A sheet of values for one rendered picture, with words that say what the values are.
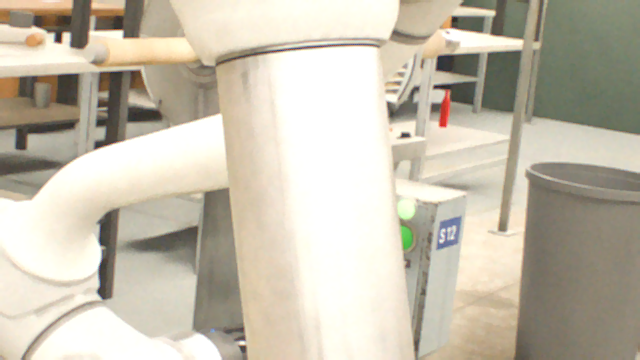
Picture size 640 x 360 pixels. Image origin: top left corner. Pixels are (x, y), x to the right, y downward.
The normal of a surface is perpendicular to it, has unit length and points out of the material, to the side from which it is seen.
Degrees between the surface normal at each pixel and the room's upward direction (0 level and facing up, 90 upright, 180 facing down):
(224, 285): 90
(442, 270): 90
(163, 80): 95
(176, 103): 97
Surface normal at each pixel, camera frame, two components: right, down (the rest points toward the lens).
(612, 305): 0.24, 0.27
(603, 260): 0.02, 0.25
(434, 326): 0.85, 0.19
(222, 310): -0.51, 0.11
